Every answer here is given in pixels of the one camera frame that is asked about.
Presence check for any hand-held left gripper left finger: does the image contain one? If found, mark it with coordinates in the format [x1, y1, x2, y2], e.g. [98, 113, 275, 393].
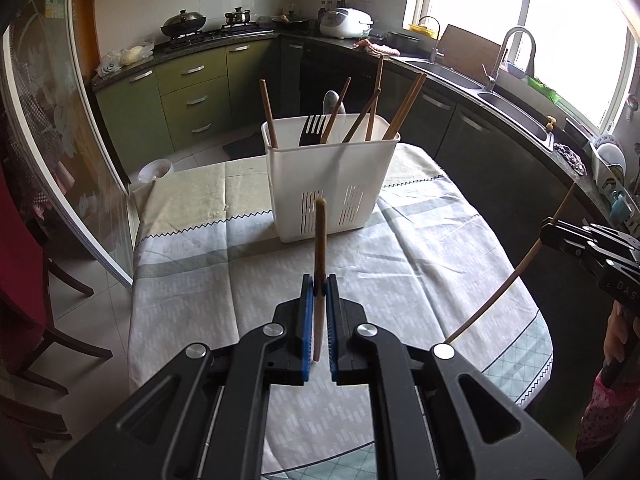
[52, 274, 316, 480]

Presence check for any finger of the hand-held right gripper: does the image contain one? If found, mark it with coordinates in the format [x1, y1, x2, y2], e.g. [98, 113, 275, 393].
[547, 216, 640, 251]
[540, 225, 640, 281]

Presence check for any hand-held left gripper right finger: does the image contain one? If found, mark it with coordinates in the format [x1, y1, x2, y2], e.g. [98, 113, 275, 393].
[325, 274, 585, 480]

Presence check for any grooved wooden chopstick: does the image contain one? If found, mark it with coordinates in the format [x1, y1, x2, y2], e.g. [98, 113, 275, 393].
[311, 199, 328, 363]
[320, 77, 352, 145]

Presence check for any white plastic utensil holder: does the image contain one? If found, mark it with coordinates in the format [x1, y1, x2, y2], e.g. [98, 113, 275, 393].
[261, 115, 401, 244]

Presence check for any person's right hand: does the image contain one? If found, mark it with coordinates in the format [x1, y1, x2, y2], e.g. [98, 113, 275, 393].
[602, 302, 638, 366]

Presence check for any white dish rack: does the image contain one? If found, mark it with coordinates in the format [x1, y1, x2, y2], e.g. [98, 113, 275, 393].
[590, 135, 631, 221]

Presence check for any patterned dish rag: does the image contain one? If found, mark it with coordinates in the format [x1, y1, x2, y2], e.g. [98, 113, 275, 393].
[552, 142, 587, 177]

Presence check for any white plate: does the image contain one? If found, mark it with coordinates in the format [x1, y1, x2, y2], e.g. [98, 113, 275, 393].
[596, 135, 626, 171]

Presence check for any dark kitchen base cabinet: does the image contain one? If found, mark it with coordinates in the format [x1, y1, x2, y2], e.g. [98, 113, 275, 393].
[277, 35, 616, 281]

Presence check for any pale green patterned tablecloth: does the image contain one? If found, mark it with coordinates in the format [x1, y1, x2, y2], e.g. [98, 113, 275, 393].
[127, 142, 555, 480]

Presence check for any steel kitchen sink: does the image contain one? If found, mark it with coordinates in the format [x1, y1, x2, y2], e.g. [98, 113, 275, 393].
[402, 57, 556, 148]

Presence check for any tall steel faucet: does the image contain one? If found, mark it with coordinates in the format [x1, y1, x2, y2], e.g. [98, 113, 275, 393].
[482, 26, 537, 93]

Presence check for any dark floor mat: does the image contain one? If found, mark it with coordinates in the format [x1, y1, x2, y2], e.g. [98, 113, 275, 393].
[222, 132, 266, 158]

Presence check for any black slotted spatula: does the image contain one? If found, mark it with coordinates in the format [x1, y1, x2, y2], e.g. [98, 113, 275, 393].
[298, 115, 328, 147]

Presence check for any brown cutting board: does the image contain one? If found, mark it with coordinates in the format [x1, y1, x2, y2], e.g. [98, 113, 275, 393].
[440, 24, 508, 71]

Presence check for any white plastic basin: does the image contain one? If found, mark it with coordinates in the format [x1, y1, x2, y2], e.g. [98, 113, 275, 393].
[137, 158, 173, 183]

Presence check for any small steel faucet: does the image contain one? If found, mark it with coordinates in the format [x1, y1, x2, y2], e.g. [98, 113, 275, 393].
[417, 16, 446, 63]

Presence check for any metal spoon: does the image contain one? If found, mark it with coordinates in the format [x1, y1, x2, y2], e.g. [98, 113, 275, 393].
[322, 90, 346, 117]

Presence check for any green kitchen base cabinet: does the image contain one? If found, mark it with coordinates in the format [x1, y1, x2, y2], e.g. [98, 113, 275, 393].
[95, 35, 281, 161]

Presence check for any red cloth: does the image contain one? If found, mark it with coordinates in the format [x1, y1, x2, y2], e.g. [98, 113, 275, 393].
[352, 38, 401, 57]

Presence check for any dark stone countertop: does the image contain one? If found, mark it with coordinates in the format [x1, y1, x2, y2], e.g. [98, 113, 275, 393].
[90, 25, 616, 221]

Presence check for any red cushioned wooden chair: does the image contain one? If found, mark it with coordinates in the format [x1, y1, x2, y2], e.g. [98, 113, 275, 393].
[0, 160, 113, 441]

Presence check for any black pan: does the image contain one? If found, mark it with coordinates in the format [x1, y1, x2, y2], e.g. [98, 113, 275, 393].
[270, 16, 312, 31]

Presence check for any white rice cooker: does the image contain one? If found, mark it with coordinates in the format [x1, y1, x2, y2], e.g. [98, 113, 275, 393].
[319, 8, 375, 40]

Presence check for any black gas stove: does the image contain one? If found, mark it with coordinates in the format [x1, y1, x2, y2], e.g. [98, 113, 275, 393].
[160, 27, 276, 50]

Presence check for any steel pot with lid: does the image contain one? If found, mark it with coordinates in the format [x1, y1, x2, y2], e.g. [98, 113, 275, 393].
[223, 6, 252, 28]

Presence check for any white plastic bag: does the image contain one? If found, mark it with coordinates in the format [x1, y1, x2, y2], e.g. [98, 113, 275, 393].
[97, 42, 156, 78]

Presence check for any black wok with lid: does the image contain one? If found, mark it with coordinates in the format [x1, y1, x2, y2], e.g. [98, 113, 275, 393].
[160, 9, 208, 38]

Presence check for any frosted glass sliding door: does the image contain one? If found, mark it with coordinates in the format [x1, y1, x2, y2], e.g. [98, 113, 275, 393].
[0, 0, 141, 281]

